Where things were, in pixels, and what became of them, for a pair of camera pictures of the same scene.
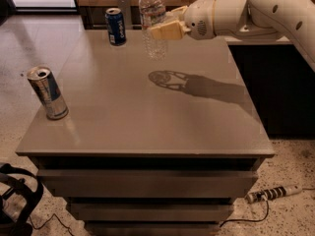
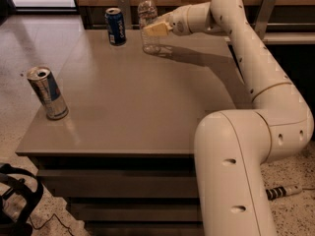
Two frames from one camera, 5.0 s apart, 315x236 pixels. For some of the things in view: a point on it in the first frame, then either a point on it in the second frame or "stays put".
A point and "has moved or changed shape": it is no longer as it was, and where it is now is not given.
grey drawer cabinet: (149, 147) stays put
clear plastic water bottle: (152, 5) has moved or changed shape
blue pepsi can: (116, 27) stays put
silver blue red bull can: (45, 86) stays put
